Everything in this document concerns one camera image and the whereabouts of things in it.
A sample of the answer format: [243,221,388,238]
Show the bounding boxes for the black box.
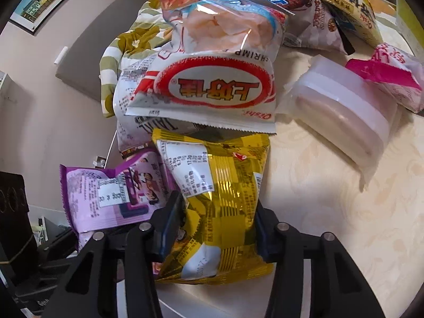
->
[0,171,38,282]

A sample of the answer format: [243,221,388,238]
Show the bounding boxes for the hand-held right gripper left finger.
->
[53,190,186,318]

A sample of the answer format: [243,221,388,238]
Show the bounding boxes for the clear pink cake package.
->
[275,55,398,193]

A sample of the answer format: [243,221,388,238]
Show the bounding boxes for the brown blue snack packet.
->
[252,0,352,55]

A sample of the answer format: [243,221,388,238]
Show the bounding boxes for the yellow foil snack packet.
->
[152,129,275,285]

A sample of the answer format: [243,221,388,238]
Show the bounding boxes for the pink white snack packet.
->
[344,42,424,113]

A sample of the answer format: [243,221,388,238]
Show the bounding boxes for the white wall switch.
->
[54,46,69,66]

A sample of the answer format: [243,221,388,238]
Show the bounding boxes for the green striped floral blanket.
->
[99,0,173,120]

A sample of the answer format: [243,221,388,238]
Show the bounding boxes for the yellow white snack packet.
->
[316,0,385,48]

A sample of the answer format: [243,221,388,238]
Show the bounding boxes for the white grey printed snack packet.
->
[113,53,232,160]

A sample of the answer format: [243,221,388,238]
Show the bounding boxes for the beige padded headboard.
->
[55,0,160,101]

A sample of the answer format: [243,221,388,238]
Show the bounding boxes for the purple snack packet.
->
[60,151,181,252]

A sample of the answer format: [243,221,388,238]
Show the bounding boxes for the white red shrimp chips packet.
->
[127,0,296,136]

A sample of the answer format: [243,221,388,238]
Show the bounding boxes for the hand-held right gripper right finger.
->
[255,200,386,318]

